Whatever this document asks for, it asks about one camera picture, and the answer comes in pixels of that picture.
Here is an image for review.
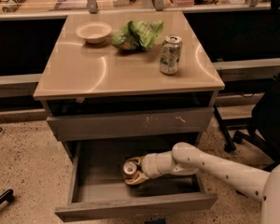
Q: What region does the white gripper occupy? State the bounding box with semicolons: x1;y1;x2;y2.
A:
125;154;158;186

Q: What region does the orange soda can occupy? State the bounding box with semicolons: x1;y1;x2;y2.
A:
122;161;138;179

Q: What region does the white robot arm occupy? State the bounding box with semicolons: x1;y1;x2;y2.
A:
122;142;280;224

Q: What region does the open grey middle drawer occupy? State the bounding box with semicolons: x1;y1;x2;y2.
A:
55;134;217;222

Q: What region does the closed grey top drawer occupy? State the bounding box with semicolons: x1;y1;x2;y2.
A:
47;107;213;142

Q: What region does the grey drawer cabinet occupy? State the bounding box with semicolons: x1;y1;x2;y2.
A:
33;10;226;161

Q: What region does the white green soda can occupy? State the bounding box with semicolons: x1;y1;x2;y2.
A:
160;35;183;75

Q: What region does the black office chair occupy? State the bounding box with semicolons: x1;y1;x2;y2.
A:
214;73;280;172

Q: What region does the green chip bag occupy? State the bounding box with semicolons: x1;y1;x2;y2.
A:
111;21;164;51

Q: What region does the black chair leg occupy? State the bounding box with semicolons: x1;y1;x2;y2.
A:
0;189;14;205

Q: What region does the white paper bowl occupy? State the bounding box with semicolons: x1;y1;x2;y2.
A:
76;21;112;44

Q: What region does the black coiled tool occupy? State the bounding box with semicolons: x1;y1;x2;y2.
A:
2;0;26;13

